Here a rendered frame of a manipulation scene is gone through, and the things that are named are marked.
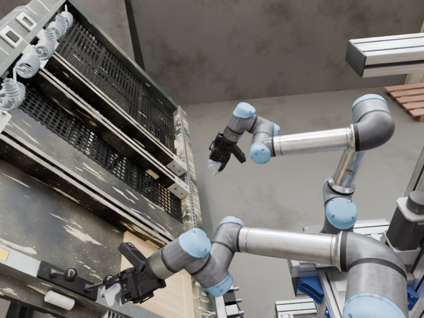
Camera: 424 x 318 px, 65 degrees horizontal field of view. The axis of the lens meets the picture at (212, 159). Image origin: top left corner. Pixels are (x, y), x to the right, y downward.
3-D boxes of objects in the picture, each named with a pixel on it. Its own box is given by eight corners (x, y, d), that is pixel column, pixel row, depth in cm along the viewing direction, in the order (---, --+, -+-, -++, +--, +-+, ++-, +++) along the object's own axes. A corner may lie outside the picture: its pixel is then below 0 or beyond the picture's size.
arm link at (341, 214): (323, 238, 138) (328, 217, 129) (322, 214, 148) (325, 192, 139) (354, 241, 135) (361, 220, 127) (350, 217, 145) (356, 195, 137)
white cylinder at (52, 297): (42, 303, 92) (67, 312, 97) (49, 298, 91) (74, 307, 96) (45, 293, 95) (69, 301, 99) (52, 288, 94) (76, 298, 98)
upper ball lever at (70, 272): (53, 282, 95) (76, 285, 87) (41, 277, 93) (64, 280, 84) (60, 269, 97) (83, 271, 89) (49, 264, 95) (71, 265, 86)
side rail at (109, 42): (168, 117, 279) (178, 108, 276) (54, 9, 218) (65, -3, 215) (167, 111, 286) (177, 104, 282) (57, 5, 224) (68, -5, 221)
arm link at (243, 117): (257, 116, 125) (237, 106, 124) (245, 138, 131) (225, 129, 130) (258, 107, 131) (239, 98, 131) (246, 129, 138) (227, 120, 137)
